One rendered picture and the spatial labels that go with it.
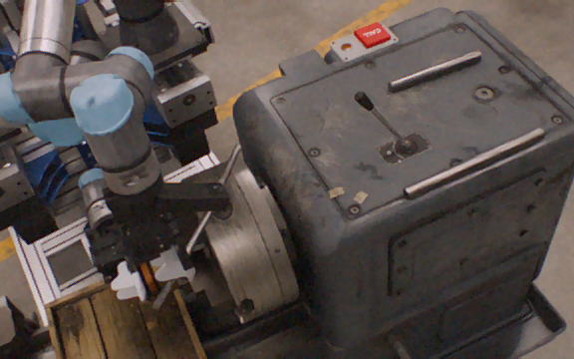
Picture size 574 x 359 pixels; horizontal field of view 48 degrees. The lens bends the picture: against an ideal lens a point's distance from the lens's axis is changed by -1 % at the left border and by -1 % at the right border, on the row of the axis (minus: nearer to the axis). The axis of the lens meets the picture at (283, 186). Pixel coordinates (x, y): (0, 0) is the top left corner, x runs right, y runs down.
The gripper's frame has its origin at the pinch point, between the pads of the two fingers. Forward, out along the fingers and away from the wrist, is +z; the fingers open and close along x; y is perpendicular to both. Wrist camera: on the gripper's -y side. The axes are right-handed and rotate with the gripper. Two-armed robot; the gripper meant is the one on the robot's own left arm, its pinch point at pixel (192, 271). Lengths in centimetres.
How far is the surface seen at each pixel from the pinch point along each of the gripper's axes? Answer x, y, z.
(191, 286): -14.5, 1.2, 16.7
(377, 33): -39, -56, -6
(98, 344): -29, 25, 35
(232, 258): -8.2, -7.4, 8.5
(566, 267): -51, -126, 121
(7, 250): -164, 69, 96
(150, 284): -18.1, 8.3, 15.3
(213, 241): -10.8, -5.5, 5.3
